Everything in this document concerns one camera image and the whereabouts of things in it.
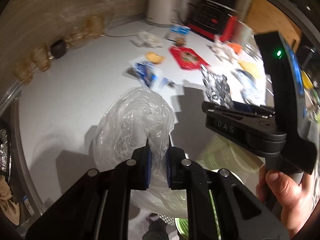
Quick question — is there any blue white wrapper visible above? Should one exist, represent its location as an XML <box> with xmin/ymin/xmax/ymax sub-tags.
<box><xmin>132</xmin><ymin>61</ymin><xmax>176</xmax><ymax>91</ymax></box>

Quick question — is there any red black blender base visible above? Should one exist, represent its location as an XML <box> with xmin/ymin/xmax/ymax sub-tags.
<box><xmin>188</xmin><ymin>0</ymin><xmax>238</xmax><ymax>42</ymax></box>

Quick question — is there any dark small bowl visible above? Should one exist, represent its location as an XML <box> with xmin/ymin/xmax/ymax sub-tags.
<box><xmin>50</xmin><ymin>38</ymin><xmax>67</xmax><ymax>59</ymax></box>

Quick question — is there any silver foil wrapper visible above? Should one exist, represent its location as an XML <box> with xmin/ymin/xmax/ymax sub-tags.
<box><xmin>200</xmin><ymin>64</ymin><xmax>234</xmax><ymax>109</ymax></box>

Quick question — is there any clear plastic bag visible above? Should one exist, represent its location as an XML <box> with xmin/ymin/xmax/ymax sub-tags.
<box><xmin>93</xmin><ymin>86</ymin><xmax>187</xmax><ymax>218</ymax></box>

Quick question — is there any wooden cutting board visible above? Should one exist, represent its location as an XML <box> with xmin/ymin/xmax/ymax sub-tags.
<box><xmin>245</xmin><ymin>0</ymin><xmax>302</xmax><ymax>52</ymax></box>

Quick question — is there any crumpled white tissue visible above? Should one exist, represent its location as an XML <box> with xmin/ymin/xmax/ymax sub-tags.
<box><xmin>131</xmin><ymin>31</ymin><xmax>163</xmax><ymax>48</ymax></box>

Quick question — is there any green perforated trash basket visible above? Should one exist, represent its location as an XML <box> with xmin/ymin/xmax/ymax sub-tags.
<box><xmin>175</xmin><ymin>134</ymin><xmax>263</xmax><ymax>240</ymax></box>

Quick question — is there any amber glass cup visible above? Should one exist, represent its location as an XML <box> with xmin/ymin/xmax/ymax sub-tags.
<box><xmin>86</xmin><ymin>15</ymin><xmax>105</xmax><ymax>38</ymax></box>
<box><xmin>30</xmin><ymin>43</ymin><xmax>51</xmax><ymax>72</ymax></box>

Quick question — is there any white electric kettle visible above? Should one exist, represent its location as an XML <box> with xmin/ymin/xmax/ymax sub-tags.
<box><xmin>146</xmin><ymin>0</ymin><xmax>182</xmax><ymax>26</ymax></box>

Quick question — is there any white power cable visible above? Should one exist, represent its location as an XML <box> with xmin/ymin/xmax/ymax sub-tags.
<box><xmin>105</xmin><ymin>28</ymin><xmax>141</xmax><ymax>38</ymax></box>

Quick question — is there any red snack bag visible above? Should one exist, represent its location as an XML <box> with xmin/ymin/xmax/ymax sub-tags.
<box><xmin>169</xmin><ymin>46</ymin><xmax>209</xmax><ymax>70</ymax></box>

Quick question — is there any white crumpled plastic bag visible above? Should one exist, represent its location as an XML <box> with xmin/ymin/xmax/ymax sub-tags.
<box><xmin>211</xmin><ymin>40</ymin><xmax>239</xmax><ymax>63</ymax></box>

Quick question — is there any yellow foam fruit net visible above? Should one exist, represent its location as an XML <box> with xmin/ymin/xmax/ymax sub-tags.
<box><xmin>238</xmin><ymin>60</ymin><xmax>263</xmax><ymax>79</ymax></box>

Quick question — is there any beige cloth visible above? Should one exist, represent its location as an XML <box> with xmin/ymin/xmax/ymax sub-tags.
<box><xmin>0</xmin><ymin>175</ymin><xmax>20</xmax><ymax>225</ymax></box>

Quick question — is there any black gas stove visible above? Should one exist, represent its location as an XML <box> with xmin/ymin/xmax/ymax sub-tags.
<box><xmin>0</xmin><ymin>119</ymin><xmax>11</xmax><ymax>183</ymax></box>

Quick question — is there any blue white milk carton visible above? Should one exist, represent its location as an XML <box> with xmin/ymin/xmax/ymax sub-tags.
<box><xmin>167</xmin><ymin>24</ymin><xmax>190</xmax><ymax>47</ymax></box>

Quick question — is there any person right hand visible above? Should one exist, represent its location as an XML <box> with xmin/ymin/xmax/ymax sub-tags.
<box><xmin>256</xmin><ymin>165</ymin><xmax>315</xmax><ymax>238</ymax></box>

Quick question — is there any yellow bread piece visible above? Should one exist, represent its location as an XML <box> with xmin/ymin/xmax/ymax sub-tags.
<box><xmin>145</xmin><ymin>51</ymin><xmax>165</xmax><ymax>64</ymax></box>

